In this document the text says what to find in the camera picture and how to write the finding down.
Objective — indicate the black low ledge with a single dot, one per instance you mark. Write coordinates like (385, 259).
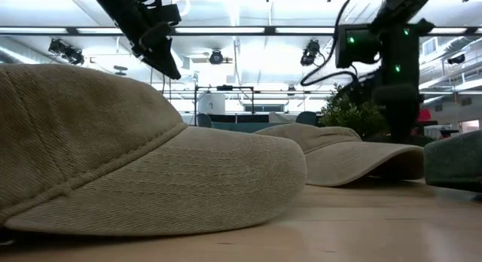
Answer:
(421, 141)

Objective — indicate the khaki baseball cap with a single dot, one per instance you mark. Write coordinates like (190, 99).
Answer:
(339, 160)

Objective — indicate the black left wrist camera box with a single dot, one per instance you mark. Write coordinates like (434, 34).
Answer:
(167, 14)

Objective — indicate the grey-green cap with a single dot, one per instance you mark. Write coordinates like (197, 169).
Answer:
(455, 160)

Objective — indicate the black metal frame stand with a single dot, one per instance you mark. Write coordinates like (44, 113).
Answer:
(225, 87)

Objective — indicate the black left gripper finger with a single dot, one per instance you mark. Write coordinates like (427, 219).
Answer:
(156, 34)
(162, 62)

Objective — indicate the black double ceiling spotlight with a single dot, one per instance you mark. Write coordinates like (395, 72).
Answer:
(68, 53)

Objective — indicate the grey-blue bin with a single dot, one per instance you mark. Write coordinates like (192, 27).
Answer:
(203, 120)

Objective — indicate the shelf with red bins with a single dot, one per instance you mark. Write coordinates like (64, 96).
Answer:
(424, 115)

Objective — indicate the black ceiling light beam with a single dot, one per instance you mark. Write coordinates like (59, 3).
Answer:
(271, 30)

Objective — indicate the round black ceiling spotlight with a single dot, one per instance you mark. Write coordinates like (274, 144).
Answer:
(216, 57)

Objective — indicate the pale crumpled cloth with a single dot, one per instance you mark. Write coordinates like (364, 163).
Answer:
(280, 118)

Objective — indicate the green leafy plant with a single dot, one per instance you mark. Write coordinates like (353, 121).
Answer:
(350, 115)

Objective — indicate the large khaki twill cap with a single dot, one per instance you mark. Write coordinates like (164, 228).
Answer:
(94, 141)

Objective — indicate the small black ceiling spotlight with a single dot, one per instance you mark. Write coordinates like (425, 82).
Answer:
(456, 59)

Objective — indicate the black ceiling disc fixture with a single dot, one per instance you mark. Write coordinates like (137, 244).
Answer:
(120, 68)

